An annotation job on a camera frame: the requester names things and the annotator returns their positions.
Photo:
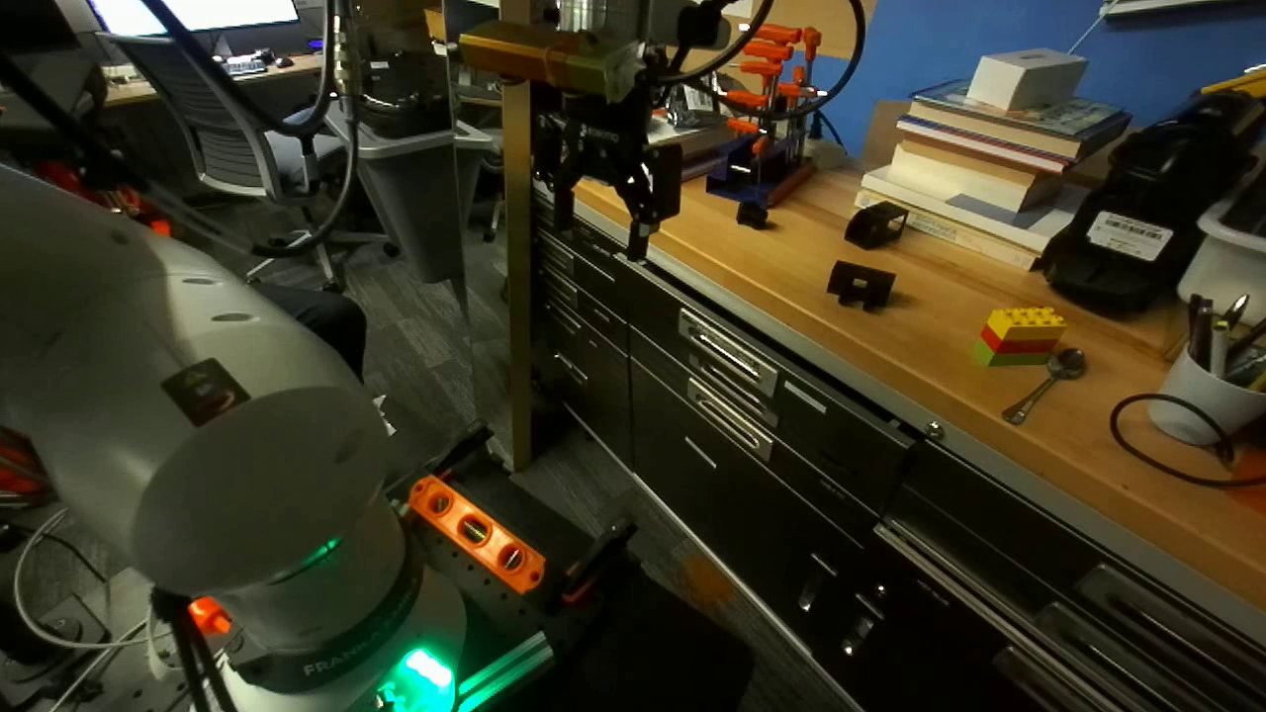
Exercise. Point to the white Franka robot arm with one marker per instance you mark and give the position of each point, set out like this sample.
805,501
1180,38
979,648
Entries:
201,397

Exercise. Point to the aluminium extrusion rail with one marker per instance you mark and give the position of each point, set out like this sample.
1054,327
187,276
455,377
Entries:
507,671

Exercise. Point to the black printed bracket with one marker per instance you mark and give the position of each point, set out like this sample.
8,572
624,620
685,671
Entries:
861,281
876,223

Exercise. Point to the stacked books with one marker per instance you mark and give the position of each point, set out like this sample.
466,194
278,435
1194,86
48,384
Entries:
1021,120

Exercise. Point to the thick cream paged book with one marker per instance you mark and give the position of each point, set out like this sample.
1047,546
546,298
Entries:
975,170

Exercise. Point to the metal spoon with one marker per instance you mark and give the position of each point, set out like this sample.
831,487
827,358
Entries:
1047,381

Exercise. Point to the grey plastic bin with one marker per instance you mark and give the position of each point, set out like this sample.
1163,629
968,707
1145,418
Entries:
422,199

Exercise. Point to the small orange clamp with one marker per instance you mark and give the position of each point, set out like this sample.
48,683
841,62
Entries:
211,620

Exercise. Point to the black workbench cabinet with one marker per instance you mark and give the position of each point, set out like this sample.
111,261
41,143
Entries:
736,501

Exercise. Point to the grey office chair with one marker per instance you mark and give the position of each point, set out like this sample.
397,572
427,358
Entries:
223,120

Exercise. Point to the wooden post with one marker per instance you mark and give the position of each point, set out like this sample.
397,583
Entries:
514,261

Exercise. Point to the yellow red green Lego stack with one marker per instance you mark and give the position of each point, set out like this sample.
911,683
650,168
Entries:
1020,334

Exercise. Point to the blue back panel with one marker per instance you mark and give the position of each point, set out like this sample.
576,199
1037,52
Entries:
1004,42

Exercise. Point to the metal utensil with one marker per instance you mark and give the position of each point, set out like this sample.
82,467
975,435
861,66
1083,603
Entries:
1198,330
1234,317

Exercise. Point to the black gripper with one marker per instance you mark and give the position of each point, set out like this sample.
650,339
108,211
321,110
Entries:
656,170

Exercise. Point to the white plastic bin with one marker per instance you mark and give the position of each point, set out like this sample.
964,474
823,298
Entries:
1231,251

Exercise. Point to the small white box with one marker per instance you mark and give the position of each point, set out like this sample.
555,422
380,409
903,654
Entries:
1026,82

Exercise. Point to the small black printed part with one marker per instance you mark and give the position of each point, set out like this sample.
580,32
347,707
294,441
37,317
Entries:
753,211

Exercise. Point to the orange spirit level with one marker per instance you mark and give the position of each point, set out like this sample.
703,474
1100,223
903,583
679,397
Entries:
477,537

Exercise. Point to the black device with white label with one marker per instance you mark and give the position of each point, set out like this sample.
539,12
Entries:
1132,211

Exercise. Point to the black cabinet drawer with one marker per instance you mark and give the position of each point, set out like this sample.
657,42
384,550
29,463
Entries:
731,422

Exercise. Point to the black clamp with red trigger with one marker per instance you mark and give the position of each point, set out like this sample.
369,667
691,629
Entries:
595,561

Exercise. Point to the white cup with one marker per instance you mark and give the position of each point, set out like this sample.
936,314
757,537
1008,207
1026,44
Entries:
1207,397

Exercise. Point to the computer monitor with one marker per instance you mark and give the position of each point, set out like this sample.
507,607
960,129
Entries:
201,12

